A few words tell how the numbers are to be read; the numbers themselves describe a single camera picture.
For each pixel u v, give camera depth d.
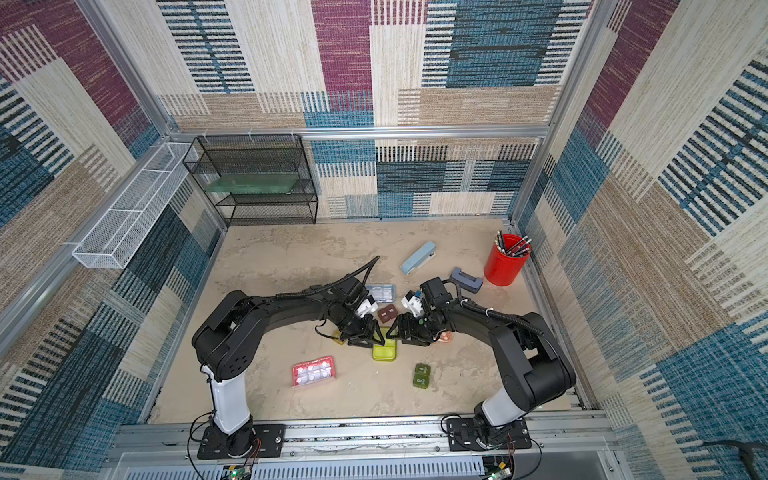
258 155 1.02
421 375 0.83
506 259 0.92
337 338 0.84
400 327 0.80
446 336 0.89
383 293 0.99
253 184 0.94
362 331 0.79
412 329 0.78
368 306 0.88
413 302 0.85
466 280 0.98
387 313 0.94
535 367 0.45
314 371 0.84
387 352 0.87
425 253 1.05
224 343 0.50
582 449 0.74
